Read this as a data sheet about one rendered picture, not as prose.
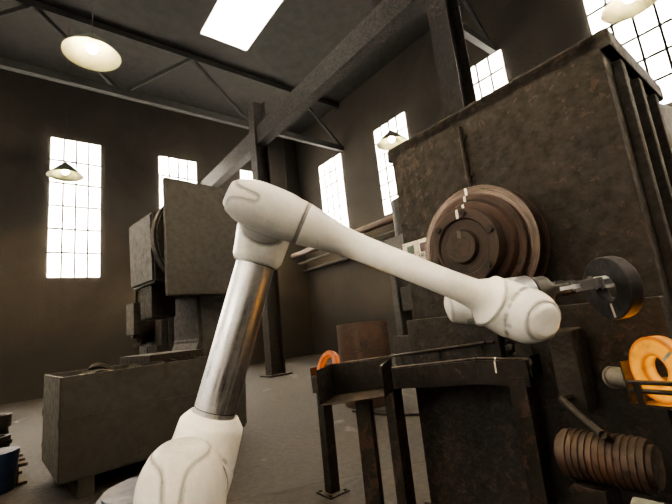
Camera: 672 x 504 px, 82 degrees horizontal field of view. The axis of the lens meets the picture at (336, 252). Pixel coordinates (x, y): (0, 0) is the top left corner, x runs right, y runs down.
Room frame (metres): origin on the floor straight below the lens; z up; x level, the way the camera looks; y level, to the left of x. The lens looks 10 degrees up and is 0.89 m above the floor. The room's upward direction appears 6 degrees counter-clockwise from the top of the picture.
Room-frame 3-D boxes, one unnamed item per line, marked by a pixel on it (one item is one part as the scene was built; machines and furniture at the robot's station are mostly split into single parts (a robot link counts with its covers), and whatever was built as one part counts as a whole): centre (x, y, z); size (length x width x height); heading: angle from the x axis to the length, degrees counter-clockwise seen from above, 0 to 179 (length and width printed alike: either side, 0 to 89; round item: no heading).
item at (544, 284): (0.96, -0.51, 0.92); 0.09 x 0.08 x 0.07; 94
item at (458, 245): (1.39, -0.47, 1.11); 0.28 x 0.06 x 0.28; 39
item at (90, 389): (3.16, 1.72, 0.39); 1.03 x 0.83 x 0.79; 133
